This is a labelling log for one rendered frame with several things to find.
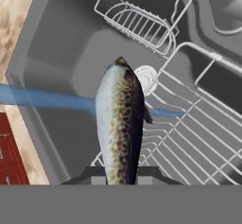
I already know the white wire dish rack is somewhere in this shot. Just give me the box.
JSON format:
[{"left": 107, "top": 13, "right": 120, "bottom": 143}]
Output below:
[{"left": 90, "top": 41, "right": 242, "bottom": 186}]

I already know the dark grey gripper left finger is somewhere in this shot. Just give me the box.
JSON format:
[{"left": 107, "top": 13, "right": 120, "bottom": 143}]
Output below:
[{"left": 60, "top": 165, "right": 109, "bottom": 186}]

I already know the white round sink drain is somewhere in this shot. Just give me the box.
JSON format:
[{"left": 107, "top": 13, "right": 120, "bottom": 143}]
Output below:
[{"left": 133, "top": 64, "right": 159, "bottom": 98}]

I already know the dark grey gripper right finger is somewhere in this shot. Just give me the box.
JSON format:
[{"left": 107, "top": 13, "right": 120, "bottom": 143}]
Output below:
[{"left": 136, "top": 165, "right": 184, "bottom": 186}]

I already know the small white wire basket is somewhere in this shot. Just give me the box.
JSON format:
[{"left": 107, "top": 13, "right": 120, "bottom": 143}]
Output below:
[{"left": 94, "top": 0, "right": 193, "bottom": 60}]

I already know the grey kitchen sink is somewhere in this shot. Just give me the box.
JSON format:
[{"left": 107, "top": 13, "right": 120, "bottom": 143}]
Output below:
[{"left": 4, "top": 0, "right": 242, "bottom": 186}]

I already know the spotted brown and white fish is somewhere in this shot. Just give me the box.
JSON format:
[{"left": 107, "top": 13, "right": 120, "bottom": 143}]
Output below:
[{"left": 95, "top": 56, "right": 154, "bottom": 186}]

